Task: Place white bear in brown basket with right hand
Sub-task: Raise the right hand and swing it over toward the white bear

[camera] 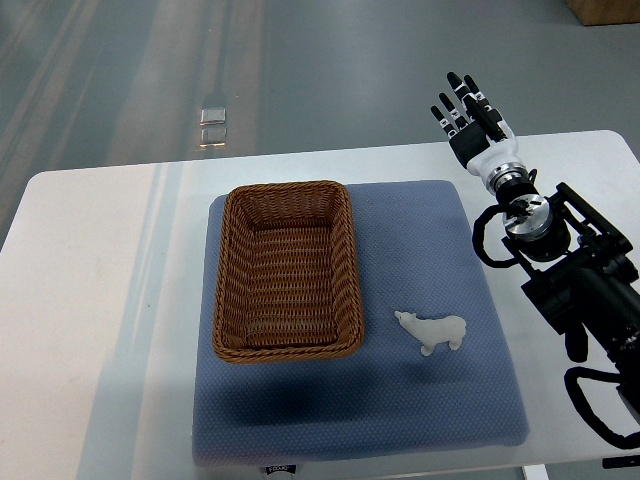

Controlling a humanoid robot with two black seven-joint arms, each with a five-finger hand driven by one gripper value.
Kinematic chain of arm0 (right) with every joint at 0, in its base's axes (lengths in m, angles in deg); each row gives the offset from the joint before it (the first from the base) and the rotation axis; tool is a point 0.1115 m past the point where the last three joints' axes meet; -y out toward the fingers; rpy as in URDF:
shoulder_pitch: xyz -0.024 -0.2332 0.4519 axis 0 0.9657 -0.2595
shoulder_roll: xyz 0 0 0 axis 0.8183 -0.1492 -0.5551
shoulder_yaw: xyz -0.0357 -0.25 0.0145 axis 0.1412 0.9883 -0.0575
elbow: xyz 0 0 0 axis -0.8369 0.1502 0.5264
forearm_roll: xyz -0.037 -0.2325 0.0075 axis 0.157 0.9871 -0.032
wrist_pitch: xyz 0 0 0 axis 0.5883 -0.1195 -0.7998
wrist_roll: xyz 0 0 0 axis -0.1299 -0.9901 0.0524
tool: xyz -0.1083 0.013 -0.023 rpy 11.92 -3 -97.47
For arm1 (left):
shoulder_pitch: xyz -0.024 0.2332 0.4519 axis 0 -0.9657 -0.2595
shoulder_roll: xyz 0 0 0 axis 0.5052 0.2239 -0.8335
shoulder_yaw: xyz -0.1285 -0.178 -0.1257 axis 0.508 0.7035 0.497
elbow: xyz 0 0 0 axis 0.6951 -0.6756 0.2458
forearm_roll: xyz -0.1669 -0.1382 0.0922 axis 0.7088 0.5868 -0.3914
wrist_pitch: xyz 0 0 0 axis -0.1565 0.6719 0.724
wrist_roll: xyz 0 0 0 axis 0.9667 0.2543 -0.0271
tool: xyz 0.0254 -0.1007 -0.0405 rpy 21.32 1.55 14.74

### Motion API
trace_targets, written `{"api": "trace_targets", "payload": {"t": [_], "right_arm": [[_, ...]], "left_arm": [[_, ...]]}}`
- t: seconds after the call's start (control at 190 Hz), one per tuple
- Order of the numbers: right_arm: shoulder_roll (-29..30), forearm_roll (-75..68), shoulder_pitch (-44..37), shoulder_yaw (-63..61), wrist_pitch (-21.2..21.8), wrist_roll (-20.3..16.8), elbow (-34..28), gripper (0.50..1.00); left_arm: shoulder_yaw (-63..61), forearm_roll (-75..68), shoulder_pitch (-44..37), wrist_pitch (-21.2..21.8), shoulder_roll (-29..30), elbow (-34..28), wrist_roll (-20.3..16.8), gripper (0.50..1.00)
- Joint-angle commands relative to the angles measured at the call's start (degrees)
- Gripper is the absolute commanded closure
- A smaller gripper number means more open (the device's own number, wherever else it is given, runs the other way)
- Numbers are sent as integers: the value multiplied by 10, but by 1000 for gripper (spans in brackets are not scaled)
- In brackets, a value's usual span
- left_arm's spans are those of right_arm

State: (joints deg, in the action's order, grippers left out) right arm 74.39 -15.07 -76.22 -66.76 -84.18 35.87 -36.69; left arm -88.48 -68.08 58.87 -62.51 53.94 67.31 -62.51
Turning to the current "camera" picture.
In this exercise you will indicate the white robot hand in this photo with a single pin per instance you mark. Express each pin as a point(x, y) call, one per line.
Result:
point(495, 161)

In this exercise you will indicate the white bear figurine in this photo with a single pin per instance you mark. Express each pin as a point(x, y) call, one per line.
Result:
point(449, 330)

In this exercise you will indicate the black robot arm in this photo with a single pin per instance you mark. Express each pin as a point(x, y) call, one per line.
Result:
point(580, 277)

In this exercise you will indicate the brown wicker basket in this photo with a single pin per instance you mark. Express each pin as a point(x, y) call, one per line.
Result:
point(288, 286)

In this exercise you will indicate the blue fabric mat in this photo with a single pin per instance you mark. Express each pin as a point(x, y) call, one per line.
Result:
point(414, 255)

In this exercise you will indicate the wooden box corner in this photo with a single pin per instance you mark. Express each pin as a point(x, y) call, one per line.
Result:
point(605, 12)

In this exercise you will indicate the metal floor socket plate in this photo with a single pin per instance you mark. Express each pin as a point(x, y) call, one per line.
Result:
point(213, 116)

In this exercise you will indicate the black table control panel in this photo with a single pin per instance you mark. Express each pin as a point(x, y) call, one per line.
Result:
point(621, 462)

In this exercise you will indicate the black mat label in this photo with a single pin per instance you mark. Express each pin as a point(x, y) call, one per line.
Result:
point(281, 469)

